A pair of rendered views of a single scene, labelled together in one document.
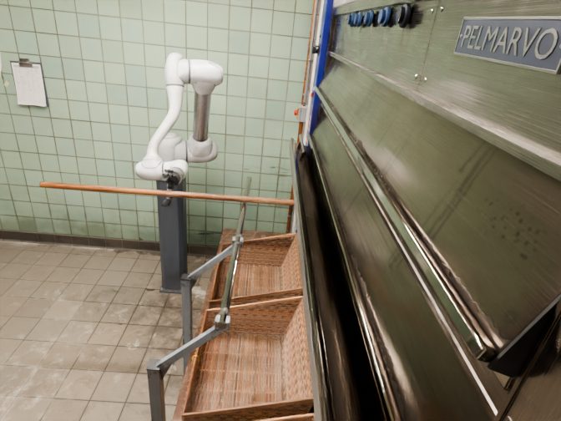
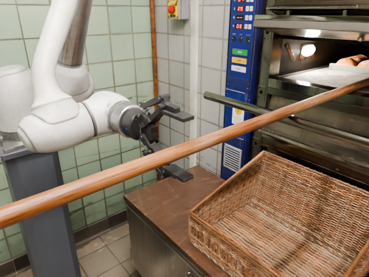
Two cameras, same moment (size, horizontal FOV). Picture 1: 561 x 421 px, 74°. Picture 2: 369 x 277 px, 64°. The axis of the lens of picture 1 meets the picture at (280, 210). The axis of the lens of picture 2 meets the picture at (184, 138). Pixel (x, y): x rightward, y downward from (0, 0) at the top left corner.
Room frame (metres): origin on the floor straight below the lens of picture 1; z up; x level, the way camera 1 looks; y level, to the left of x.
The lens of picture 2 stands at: (1.23, 0.92, 1.46)
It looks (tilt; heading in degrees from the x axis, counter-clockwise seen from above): 23 degrees down; 324
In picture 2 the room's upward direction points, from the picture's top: straight up
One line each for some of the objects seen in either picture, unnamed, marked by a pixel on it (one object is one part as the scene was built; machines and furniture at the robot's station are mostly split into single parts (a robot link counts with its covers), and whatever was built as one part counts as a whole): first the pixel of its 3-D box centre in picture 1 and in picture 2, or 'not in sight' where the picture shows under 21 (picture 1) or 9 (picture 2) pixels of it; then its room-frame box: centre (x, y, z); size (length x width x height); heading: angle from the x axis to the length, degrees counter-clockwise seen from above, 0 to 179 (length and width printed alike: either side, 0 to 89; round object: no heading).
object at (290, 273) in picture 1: (257, 274); (283, 223); (1.73, 0.09, 0.72); 0.56 x 0.49 x 0.28; 4
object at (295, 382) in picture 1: (250, 359); not in sight; (1.13, 0.06, 0.72); 0.56 x 0.49 x 0.28; 4
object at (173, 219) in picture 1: (173, 233); (49, 240); (2.43, 0.80, 0.50); 0.21 x 0.21 x 1.00; 4
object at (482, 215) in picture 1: (361, 106); not in sight; (1.17, -0.21, 1.80); 1.79 x 0.11 x 0.19; 3
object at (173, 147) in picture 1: (171, 149); (18, 96); (2.44, 0.79, 1.17); 0.18 x 0.16 x 0.22; 109
